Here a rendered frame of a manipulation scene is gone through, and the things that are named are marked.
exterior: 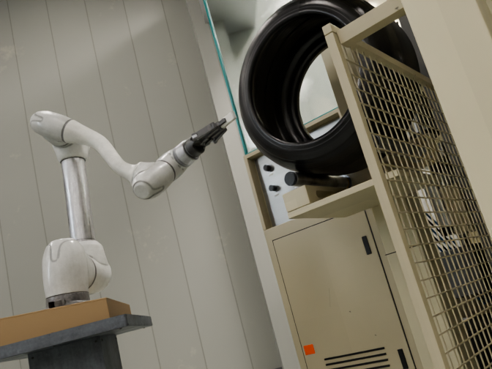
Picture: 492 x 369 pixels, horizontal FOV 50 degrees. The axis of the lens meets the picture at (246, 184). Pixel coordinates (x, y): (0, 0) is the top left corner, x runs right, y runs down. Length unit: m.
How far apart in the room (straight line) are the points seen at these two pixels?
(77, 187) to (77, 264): 0.42
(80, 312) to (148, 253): 3.25
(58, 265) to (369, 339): 1.22
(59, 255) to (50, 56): 4.12
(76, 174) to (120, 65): 3.48
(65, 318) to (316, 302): 1.02
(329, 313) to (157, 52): 4.05
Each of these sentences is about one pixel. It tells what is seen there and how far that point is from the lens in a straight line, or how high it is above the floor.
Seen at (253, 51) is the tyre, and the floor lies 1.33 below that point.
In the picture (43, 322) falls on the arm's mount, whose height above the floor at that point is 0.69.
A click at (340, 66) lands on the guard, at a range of 0.99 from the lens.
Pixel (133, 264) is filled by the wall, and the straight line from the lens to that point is 5.13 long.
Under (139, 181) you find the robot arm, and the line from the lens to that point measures 1.91.
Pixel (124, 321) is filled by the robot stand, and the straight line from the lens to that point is 1.81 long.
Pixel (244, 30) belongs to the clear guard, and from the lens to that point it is 2.69.
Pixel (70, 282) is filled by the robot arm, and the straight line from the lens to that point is 2.06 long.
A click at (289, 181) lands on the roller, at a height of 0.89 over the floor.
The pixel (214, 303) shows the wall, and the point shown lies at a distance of 5.01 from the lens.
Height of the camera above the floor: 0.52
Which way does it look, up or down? 14 degrees up
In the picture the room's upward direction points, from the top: 15 degrees counter-clockwise
